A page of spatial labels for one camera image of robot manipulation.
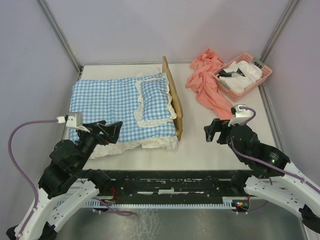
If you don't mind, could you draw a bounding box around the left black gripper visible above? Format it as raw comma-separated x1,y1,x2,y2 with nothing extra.
75,119,124,170

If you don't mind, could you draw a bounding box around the blue checkered mattress cushion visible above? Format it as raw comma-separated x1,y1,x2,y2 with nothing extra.
69,72,178,159

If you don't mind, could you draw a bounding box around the wooden pet bed frame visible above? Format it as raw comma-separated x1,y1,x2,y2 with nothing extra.
162,56,184,141

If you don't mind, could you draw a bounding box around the small blue checkered pillow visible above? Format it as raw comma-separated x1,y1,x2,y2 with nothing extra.
133,73,177,128

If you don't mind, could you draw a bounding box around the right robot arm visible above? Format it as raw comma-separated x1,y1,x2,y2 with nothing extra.
203,118,320,233

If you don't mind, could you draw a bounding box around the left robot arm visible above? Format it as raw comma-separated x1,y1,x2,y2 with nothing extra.
6,120,123,240

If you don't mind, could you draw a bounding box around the pink crumpled cloth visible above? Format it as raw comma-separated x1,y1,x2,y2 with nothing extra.
185,48,233,120

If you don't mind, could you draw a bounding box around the pink plastic basket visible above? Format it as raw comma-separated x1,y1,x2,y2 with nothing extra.
213,52,273,102

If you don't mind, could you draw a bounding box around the black white object in basket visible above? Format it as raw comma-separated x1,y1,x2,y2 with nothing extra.
217,68,246,78

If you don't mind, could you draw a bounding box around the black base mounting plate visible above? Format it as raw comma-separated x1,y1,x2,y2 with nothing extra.
99,170,247,204

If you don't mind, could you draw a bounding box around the white cloth in basket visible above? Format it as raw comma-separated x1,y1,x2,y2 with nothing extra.
218,60,262,95

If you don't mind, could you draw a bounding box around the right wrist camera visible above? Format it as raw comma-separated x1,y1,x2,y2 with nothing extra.
228,104,256,127

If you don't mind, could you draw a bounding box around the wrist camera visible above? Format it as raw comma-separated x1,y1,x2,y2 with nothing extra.
56,112,83,129
228,104,256,127

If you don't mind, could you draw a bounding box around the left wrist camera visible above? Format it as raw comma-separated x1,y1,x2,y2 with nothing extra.
56,112,83,129

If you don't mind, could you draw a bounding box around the white slotted cable duct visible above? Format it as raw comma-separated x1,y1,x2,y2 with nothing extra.
57,196,251,210

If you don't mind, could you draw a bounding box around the right aluminium corner post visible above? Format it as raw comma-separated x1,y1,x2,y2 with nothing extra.
259,0,301,63

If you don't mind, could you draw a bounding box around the aluminium corner post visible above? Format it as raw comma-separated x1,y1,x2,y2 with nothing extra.
259,0,301,63
36,0,83,75

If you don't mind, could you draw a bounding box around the left aluminium corner post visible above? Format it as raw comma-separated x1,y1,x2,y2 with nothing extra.
36,0,83,75

